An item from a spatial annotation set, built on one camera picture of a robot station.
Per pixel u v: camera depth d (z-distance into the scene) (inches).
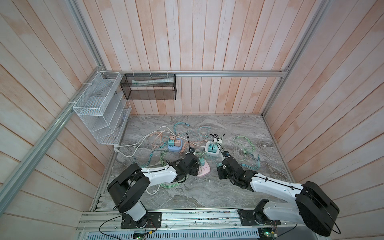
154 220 28.8
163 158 37.5
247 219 28.8
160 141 39.7
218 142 36.6
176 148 38.6
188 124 45.0
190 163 26.8
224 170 27.5
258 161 37.4
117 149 39.5
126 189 18.2
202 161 34.2
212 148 36.5
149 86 41.1
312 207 16.4
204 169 34.7
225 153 31.1
